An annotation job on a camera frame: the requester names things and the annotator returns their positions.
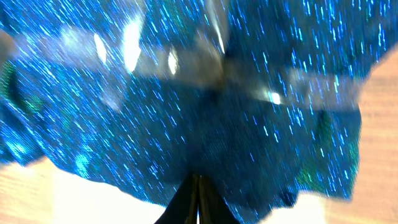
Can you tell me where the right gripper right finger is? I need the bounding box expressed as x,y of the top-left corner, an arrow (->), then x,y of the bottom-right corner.
198,176 -> 239,224

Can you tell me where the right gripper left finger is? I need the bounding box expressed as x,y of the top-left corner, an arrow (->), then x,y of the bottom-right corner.
155,174 -> 199,224

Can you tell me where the blue sparkly garment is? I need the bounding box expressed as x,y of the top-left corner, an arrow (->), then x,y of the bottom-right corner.
1,0 -> 397,223

